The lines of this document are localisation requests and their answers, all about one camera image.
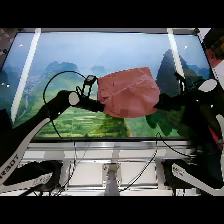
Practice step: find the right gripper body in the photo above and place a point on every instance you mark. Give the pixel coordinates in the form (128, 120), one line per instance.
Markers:
(165, 102)

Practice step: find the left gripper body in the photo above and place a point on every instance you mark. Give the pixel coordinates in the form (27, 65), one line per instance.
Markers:
(91, 104)

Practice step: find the tan garment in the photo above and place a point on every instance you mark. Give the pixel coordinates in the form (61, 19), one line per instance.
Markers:
(130, 93)

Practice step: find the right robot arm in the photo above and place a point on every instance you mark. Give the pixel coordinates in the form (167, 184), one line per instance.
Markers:
(193, 100)

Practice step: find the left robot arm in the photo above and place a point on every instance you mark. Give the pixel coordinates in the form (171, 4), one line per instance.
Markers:
(20, 141)

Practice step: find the person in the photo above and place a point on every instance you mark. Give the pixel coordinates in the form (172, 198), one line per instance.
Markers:
(215, 46)

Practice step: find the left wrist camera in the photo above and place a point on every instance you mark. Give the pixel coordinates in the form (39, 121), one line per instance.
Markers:
(90, 80)

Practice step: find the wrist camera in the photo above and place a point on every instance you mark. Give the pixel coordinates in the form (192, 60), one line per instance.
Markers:
(180, 81)
(90, 80)

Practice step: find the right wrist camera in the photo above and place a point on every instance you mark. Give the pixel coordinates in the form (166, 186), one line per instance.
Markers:
(180, 81)

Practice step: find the silver frame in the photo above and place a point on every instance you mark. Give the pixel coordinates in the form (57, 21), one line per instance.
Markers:
(110, 150)

